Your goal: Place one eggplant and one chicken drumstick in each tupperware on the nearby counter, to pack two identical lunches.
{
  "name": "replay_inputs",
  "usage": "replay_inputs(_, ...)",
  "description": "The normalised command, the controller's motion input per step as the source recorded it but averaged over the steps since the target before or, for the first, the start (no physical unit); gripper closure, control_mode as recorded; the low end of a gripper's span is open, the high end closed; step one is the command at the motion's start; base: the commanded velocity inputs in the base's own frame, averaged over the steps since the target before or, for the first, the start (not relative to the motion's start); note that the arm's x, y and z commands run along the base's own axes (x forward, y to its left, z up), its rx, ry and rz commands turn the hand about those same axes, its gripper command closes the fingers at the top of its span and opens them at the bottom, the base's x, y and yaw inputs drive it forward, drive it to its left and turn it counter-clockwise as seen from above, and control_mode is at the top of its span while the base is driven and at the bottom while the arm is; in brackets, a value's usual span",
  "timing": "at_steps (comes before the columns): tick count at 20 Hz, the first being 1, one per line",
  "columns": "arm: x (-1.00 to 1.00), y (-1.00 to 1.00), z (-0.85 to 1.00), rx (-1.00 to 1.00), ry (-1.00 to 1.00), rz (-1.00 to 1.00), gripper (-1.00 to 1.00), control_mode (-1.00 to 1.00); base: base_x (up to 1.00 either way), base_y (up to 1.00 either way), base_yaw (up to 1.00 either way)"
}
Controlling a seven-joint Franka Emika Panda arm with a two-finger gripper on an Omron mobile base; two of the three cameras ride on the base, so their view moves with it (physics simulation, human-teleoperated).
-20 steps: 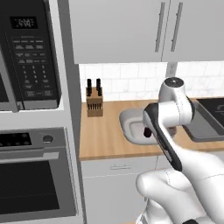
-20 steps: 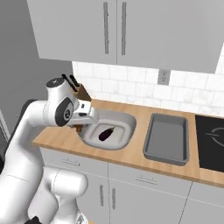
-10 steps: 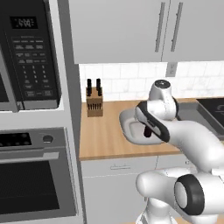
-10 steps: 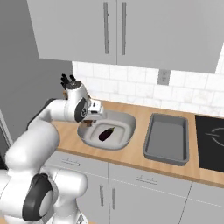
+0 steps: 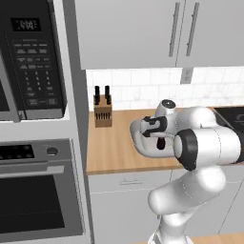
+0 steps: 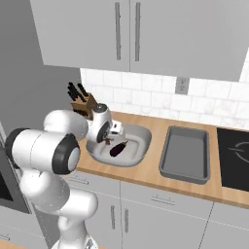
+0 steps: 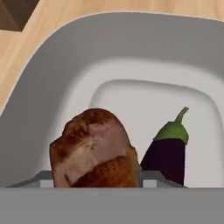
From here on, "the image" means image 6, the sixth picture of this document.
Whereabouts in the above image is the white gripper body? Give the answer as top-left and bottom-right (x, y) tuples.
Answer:
(109, 121), (125, 136)

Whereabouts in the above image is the dark purple eggplant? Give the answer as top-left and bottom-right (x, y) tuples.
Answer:
(109, 140), (129, 159)

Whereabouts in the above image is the dark grey rectangular tupperware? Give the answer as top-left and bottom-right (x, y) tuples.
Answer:
(158, 124), (211, 186)

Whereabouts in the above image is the light grey rounded container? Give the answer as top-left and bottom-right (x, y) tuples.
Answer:
(85, 122), (153, 168)

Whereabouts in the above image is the wooden knife block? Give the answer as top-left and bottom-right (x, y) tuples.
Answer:
(66, 82), (99, 119)

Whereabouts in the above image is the grey drawer front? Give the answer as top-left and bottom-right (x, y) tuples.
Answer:
(120, 180), (215, 222)
(211, 201), (249, 229)
(62, 169), (122, 199)

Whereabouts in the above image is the grey lower cupboard door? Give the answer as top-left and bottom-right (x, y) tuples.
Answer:
(121, 198), (209, 249)
(198, 220), (249, 249)
(85, 188), (123, 249)

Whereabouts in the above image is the grey cupboard door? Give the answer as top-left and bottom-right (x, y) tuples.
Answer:
(85, 188), (123, 249)
(198, 220), (249, 249)
(29, 0), (131, 73)
(121, 198), (209, 249)
(128, 0), (249, 83)

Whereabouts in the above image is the grey upper cupboard door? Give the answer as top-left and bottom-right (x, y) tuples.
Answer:
(128, 0), (249, 83)
(29, 0), (131, 73)

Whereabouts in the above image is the black hob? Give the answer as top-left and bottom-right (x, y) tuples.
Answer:
(216, 126), (249, 193)

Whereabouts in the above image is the black oven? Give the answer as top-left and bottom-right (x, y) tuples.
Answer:
(0, 146), (32, 215)

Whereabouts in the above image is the grey drawer handle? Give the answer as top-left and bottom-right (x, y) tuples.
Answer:
(68, 176), (89, 186)
(151, 195), (176, 206)

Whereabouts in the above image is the grey wall outlet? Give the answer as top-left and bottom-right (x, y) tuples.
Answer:
(174, 76), (190, 96)

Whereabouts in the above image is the grey lower cupboard handle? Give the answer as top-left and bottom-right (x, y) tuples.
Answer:
(110, 204), (117, 231)
(124, 207), (130, 234)

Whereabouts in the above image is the grey cupboard handle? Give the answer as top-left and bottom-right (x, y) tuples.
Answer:
(134, 2), (142, 63)
(124, 207), (130, 234)
(110, 204), (117, 231)
(114, 2), (123, 61)

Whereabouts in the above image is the grey upper cupboard handle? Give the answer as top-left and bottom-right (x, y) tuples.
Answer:
(114, 2), (123, 61)
(134, 2), (142, 63)

